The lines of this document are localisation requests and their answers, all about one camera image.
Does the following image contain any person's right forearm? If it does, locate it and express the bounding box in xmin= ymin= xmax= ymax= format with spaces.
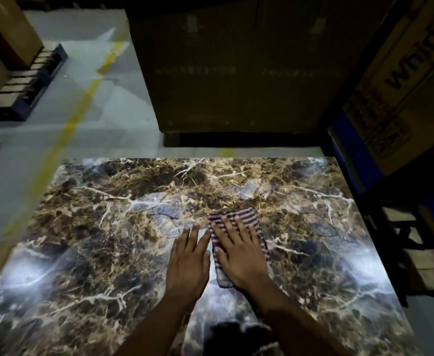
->
xmin=252 ymin=283 xmax=351 ymax=356

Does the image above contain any marble pattern table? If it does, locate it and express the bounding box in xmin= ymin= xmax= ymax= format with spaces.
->
xmin=0 ymin=157 xmax=424 ymax=356

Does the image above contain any person's right hand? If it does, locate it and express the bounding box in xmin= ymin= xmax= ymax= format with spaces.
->
xmin=211 ymin=215 xmax=271 ymax=293

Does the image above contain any large dark cardboard box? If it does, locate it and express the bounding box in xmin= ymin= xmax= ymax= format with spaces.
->
xmin=126 ymin=0 xmax=388 ymax=134

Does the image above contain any person's left hand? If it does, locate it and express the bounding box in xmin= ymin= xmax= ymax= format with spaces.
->
xmin=165 ymin=224 xmax=212 ymax=305

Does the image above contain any person's left forearm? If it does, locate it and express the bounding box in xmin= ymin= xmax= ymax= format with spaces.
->
xmin=113 ymin=296 xmax=199 ymax=356

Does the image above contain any wooden pallet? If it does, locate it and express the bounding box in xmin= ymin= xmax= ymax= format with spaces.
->
xmin=382 ymin=207 xmax=434 ymax=293

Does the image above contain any brown cardboard box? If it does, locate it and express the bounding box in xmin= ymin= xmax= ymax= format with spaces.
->
xmin=0 ymin=0 xmax=44 ymax=69

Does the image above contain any blue pallet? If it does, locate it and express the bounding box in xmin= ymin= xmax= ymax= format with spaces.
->
xmin=0 ymin=43 xmax=69 ymax=123

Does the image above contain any checked cloth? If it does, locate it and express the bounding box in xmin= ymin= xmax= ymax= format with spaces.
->
xmin=208 ymin=207 xmax=271 ymax=289

